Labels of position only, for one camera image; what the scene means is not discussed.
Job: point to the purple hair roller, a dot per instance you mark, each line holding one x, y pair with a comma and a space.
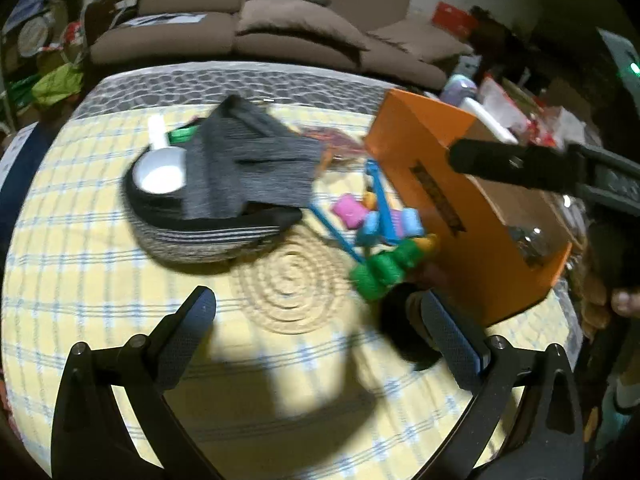
396, 222

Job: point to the pink hair roller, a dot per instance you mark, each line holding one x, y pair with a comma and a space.
350, 213

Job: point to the white plastic scoop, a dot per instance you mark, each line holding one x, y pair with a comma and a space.
157, 175

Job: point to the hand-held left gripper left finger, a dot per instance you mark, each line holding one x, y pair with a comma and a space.
187, 340

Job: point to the colourful printed packet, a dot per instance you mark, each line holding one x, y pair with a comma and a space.
330, 142

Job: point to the purple lidded container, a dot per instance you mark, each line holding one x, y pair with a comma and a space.
459, 87

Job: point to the green plastic bag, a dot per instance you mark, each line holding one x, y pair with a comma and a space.
50, 85

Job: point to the brown pillow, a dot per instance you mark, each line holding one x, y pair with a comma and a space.
300, 27

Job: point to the blue plastic stick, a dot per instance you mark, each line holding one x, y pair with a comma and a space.
335, 235
381, 195

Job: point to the orange cardboard box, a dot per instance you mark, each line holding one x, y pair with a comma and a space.
425, 160

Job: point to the person's right hand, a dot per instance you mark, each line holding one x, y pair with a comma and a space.
629, 304

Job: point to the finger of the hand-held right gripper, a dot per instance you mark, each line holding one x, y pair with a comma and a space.
500, 162

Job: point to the blue hair roller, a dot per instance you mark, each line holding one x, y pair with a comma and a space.
370, 230
411, 222

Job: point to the grey knitted cloth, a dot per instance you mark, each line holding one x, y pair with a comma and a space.
250, 170

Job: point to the red snack packets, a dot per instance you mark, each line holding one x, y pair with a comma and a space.
520, 105

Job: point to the round woven coaster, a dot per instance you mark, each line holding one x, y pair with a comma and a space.
295, 290

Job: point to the green hair roller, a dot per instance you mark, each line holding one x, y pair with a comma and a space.
375, 280
409, 254
181, 135

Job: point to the striped woven basket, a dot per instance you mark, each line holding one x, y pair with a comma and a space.
200, 242

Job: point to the grey pebble-print cloth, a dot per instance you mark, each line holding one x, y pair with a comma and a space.
200, 85

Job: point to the yellow plaid tablecloth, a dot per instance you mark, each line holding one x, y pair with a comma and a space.
100, 270

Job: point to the round tin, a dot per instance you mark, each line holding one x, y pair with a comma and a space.
34, 36

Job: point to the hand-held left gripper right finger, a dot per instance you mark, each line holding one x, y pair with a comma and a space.
450, 340

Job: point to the red shoe box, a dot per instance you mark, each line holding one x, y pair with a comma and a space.
455, 19

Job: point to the yellow hair roller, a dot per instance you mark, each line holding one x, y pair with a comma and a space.
428, 244

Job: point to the brown wicker basket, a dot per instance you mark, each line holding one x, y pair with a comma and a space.
597, 305

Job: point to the white papers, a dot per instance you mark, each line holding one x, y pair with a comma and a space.
165, 20

